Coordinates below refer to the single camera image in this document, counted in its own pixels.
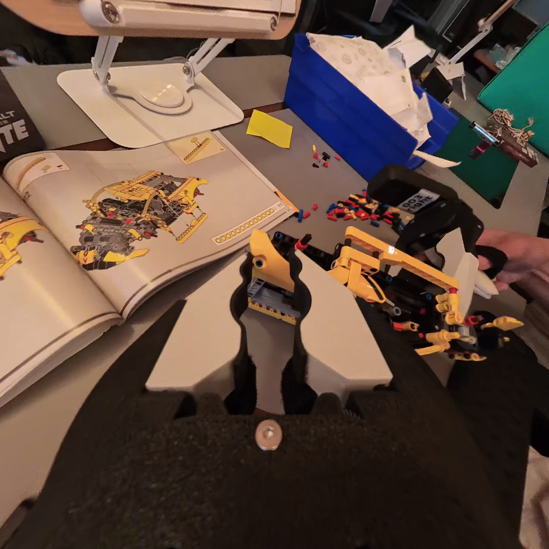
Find person's right hand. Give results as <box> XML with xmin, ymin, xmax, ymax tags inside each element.
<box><xmin>475</xmin><ymin>227</ymin><xmax>549</xmax><ymax>297</ymax></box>

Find silver cylindrical tool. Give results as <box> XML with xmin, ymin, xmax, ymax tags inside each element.
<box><xmin>469</xmin><ymin>122</ymin><xmax>502</xmax><ymax>158</ymax></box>

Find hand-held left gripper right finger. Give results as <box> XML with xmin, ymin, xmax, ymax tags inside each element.
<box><xmin>281</xmin><ymin>249</ymin><xmax>394</xmax><ymax>414</ymax></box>

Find yellow sticky note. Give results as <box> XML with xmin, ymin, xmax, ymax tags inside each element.
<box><xmin>246</xmin><ymin>109</ymin><xmax>293</xmax><ymax>148</ymax></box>

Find large pile of brick pins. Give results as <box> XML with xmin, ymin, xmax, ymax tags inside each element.
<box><xmin>297</xmin><ymin>191</ymin><xmax>414</xmax><ymax>228</ymax></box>

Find black perforated chair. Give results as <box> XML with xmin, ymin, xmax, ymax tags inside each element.
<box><xmin>446</xmin><ymin>339</ymin><xmax>549</xmax><ymax>457</ymax></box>

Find white crumpled paper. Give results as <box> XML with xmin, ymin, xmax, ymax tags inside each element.
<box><xmin>307</xmin><ymin>26</ymin><xmax>462</xmax><ymax>168</ymax></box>

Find yellow brick car model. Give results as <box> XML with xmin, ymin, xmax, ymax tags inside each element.
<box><xmin>248</xmin><ymin>226</ymin><xmax>525</xmax><ymax>363</ymax></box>

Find small wooden skeleton model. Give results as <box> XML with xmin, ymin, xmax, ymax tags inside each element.
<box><xmin>487</xmin><ymin>108</ymin><xmax>539</xmax><ymax>168</ymax></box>

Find grey desk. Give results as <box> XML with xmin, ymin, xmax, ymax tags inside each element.
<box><xmin>0</xmin><ymin>53</ymin><xmax>549</xmax><ymax>537</ymax></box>

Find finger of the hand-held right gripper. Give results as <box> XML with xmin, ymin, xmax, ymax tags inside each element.
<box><xmin>435</xmin><ymin>229</ymin><xmax>480</xmax><ymax>297</ymax></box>

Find open instruction booklet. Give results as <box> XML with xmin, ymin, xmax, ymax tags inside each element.
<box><xmin>0</xmin><ymin>131</ymin><xmax>299</xmax><ymax>408</ymax></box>

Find small black device box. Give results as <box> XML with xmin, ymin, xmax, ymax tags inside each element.
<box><xmin>422</xmin><ymin>66</ymin><xmax>454</xmax><ymax>104</ymax></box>

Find small group of brick pins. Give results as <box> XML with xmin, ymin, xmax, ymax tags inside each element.
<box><xmin>311</xmin><ymin>145</ymin><xmax>341</xmax><ymax>169</ymax></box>

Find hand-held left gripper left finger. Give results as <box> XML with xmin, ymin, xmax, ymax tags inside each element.
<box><xmin>146</xmin><ymin>252</ymin><xmax>259</xmax><ymax>414</ymax></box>

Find blue plastic bin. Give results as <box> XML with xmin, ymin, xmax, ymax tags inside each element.
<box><xmin>283</xmin><ymin>33</ymin><xmax>460</xmax><ymax>181</ymax></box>

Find green box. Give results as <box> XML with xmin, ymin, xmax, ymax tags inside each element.
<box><xmin>433</xmin><ymin>21</ymin><xmax>549</xmax><ymax>204</ymax></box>

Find dark toy set box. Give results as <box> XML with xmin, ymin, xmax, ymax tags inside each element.
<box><xmin>0</xmin><ymin>69</ymin><xmax>47</xmax><ymax>164</ymax></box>

